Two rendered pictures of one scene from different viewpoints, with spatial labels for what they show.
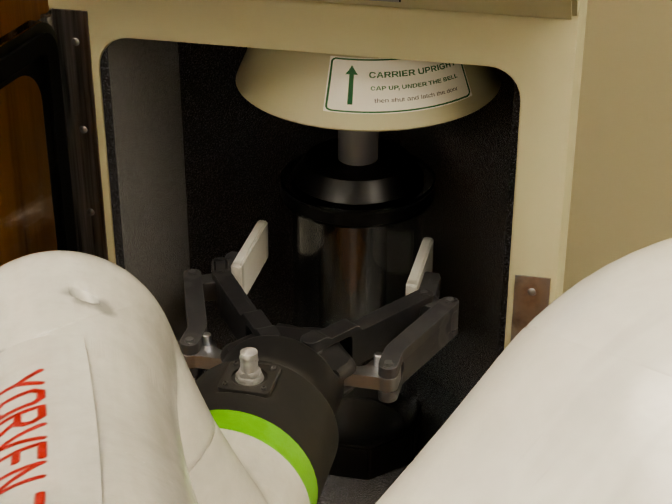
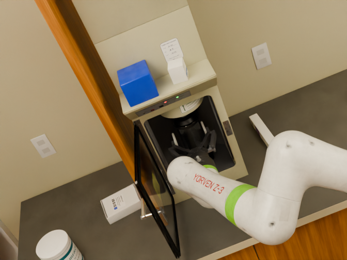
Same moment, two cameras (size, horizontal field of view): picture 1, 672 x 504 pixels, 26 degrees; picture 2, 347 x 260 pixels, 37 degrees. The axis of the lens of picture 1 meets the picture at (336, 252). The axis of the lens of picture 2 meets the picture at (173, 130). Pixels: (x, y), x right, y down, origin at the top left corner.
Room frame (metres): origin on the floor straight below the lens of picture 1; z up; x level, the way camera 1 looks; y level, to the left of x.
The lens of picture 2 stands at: (-0.67, 0.31, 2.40)
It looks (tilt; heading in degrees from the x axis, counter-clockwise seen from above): 36 degrees down; 351
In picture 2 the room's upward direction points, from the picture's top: 24 degrees counter-clockwise
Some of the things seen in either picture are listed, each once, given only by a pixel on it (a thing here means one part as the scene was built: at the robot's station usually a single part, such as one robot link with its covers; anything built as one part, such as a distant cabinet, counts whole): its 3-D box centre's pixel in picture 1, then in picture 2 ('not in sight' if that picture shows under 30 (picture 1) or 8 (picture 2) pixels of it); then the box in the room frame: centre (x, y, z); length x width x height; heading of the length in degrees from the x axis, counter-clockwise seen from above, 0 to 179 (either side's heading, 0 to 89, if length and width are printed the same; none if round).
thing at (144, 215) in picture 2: not in sight; (148, 207); (0.63, 0.28, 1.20); 0.10 x 0.05 x 0.03; 160
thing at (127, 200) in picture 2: not in sight; (122, 203); (0.99, 0.35, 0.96); 0.16 x 0.12 x 0.04; 86
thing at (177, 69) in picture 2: not in sight; (177, 70); (0.75, -0.02, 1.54); 0.05 x 0.05 x 0.06; 65
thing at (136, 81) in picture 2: not in sight; (137, 83); (0.78, 0.11, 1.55); 0.10 x 0.10 x 0.09; 78
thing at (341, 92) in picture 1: (368, 40); (178, 97); (0.91, -0.02, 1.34); 0.18 x 0.18 x 0.05
